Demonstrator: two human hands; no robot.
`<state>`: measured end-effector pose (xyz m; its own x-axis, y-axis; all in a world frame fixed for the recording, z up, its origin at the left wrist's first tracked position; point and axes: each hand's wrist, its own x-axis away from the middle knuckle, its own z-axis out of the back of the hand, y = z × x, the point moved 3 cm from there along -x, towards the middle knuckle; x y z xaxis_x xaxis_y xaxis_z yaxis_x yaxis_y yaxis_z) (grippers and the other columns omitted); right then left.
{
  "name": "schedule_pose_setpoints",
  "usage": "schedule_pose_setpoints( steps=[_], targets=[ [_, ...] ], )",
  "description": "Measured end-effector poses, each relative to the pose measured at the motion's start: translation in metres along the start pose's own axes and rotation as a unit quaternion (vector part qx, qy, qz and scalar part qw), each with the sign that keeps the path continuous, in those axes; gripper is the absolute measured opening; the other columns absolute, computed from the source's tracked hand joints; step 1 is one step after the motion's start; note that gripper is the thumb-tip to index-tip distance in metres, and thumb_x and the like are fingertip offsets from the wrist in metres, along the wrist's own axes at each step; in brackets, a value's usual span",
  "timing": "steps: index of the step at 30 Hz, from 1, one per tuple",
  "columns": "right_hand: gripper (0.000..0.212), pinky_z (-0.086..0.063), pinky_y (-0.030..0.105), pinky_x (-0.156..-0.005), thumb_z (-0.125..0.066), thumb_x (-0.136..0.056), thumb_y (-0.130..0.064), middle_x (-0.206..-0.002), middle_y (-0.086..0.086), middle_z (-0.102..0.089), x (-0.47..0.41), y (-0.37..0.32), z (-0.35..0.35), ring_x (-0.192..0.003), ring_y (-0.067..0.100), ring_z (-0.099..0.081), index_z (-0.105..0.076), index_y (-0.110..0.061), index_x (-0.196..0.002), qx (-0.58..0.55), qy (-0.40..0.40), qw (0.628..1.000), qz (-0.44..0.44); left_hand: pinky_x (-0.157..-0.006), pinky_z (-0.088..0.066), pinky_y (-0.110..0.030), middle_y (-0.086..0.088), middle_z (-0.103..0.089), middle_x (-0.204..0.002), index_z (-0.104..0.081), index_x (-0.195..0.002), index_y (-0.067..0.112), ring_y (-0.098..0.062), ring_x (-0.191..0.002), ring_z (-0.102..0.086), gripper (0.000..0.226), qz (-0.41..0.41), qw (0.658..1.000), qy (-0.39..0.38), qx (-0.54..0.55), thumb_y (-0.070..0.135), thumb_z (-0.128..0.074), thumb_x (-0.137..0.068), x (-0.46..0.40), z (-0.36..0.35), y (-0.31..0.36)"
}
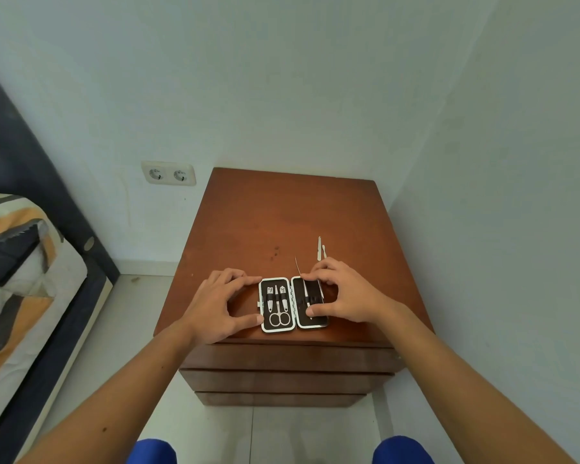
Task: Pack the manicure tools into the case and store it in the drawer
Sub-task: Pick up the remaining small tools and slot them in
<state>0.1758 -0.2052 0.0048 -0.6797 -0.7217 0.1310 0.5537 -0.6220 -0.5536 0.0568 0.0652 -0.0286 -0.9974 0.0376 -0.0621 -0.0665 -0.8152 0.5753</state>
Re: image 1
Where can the person's left hand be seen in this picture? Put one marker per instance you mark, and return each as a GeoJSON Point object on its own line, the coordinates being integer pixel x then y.
{"type": "Point", "coordinates": [208, 314]}

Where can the person's right hand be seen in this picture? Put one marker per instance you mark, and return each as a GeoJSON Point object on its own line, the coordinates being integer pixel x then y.
{"type": "Point", "coordinates": [355, 297]}

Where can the person's right thumb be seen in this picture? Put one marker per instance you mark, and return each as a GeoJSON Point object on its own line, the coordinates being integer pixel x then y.
{"type": "Point", "coordinates": [322, 311]}

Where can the person's left middle finger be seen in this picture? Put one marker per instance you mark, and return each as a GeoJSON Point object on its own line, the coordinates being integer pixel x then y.
{"type": "Point", "coordinates": [233, 276]}

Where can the person's left thumb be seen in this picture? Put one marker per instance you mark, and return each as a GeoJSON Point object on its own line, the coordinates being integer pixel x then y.
{"type": "Point", "coordinates": [248, 321]}

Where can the thin silver pick tool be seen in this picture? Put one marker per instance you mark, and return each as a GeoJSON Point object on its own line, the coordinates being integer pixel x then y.
{"type": "Point", "coordinates": [307, 298]}

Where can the black white-trimmed manicure case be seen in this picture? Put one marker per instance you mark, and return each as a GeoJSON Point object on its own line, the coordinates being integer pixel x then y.
{"type": "Point", "coordinates": [299, 321]}

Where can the person's left forearm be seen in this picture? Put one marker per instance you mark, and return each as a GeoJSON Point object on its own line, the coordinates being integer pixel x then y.
{"type": "Point", "coordinates": [121, 396]}

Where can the person's right forearm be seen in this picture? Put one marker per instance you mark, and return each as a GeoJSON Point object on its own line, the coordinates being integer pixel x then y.
{"type": "Point", "coordinates": [464, 386]}

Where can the small silver scissors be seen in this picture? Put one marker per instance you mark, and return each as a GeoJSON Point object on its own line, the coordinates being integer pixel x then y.
{"type": "Point", "coordinates": [279, 317]}

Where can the small silver nail clipper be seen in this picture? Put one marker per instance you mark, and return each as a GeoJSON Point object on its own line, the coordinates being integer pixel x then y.
{"type": "Point", "coordinates": [283, 297]}
{"type": "Point", "coordinates": [269, 298]}

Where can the brown wooden drawer front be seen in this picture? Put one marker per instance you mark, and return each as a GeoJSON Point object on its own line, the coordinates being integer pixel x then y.
{"type": "Point", "coordinates": [285, 382]}
{"type": "Point", "coordinates": [290, 357]}
{"type": "Point", "coordinates": [283, 400]}

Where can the silver metal nail file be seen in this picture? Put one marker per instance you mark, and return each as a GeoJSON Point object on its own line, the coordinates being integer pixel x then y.
{"type": "Point", "coordinates": [319, 248]}

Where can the brown wooden nightstand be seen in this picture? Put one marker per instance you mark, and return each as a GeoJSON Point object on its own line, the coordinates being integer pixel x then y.
{"type": "Point", "coordinates": [280, 222]}

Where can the person's blue trousers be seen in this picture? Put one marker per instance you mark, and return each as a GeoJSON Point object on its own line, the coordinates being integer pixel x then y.
{"type": "Point", "coordinates": [154, 454]}

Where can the striped orange grey bedding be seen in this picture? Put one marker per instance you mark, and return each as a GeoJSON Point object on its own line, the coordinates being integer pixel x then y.
{"type": "Point", "coordinates": [19, 265]}

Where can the white double wall socket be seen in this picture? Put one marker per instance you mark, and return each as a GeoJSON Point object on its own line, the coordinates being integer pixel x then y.
{"type": "Point", "coordinates": [169, 174]}

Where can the dark blue bed frame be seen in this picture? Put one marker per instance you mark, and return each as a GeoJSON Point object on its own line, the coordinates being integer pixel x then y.
{"type": "Point", "coordinates": [9, 154]}

